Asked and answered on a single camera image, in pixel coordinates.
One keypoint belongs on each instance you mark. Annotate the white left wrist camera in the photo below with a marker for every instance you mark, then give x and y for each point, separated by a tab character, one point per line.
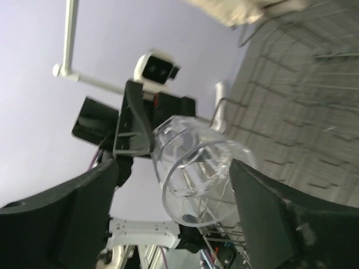
154	69

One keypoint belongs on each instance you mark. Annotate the grey wire dish rack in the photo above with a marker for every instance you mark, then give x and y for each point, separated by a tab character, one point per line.
295	100

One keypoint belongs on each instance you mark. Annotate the white clothes rail stand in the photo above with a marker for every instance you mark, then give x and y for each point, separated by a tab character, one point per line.
111	36

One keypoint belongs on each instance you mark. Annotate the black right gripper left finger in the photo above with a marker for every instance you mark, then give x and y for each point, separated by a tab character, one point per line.
63	227

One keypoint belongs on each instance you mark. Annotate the beige cloth on hanger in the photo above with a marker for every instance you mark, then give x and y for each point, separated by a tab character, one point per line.
232	13

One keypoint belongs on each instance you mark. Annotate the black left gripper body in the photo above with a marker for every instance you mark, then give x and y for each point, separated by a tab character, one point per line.
168	109

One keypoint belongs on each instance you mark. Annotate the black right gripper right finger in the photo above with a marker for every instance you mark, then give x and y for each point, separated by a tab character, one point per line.
286	228

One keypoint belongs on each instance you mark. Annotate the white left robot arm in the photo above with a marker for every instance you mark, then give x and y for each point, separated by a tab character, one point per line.
168	234

